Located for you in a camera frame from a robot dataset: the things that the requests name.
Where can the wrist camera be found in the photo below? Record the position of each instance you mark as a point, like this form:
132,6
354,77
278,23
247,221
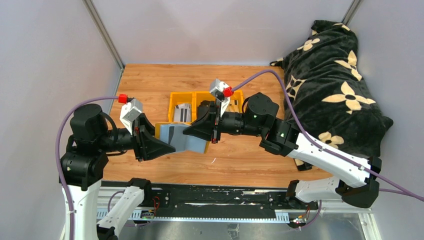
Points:
129,113
222,92

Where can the white cards stack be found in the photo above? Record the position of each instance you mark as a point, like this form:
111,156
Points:
182,113

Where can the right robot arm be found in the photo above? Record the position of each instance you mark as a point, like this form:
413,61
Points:
351,180

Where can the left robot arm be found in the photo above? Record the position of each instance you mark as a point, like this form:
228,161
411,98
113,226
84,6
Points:
87,153

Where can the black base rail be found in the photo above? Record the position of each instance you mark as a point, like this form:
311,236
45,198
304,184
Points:
221,202

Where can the yellow leather card holder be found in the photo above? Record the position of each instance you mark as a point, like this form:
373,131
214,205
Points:
172,133

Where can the right yellow bin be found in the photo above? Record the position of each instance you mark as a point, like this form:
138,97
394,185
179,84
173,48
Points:
239,95

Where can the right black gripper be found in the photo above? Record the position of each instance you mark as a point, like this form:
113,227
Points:
205,127

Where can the gold cards stack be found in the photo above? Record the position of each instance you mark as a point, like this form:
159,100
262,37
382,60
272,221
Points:
233,106

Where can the black floral blanket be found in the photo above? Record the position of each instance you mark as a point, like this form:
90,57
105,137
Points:
328,95

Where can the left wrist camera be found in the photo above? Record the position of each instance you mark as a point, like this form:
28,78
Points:
129,113

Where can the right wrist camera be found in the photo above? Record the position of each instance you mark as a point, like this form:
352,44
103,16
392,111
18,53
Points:
222,92

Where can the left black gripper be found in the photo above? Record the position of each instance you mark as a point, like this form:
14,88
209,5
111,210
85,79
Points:
145,145

